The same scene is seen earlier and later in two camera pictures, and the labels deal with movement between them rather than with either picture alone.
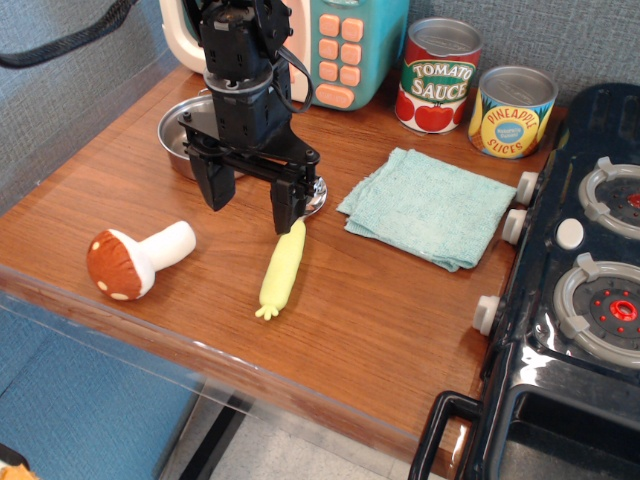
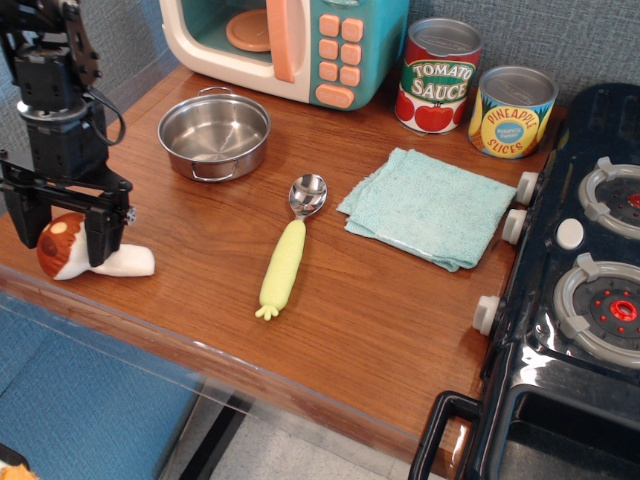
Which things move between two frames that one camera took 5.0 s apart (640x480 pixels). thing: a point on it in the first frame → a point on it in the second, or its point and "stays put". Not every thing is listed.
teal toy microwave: x=355 y=50 stays put
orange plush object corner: x=17 y=472 stays put
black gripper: x=250 y=127 → x=70 y=165
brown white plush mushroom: x=125 y=269 → x=64 y=255
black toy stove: x=559 y=397 stays put
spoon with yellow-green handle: x=281 y=274 stays put
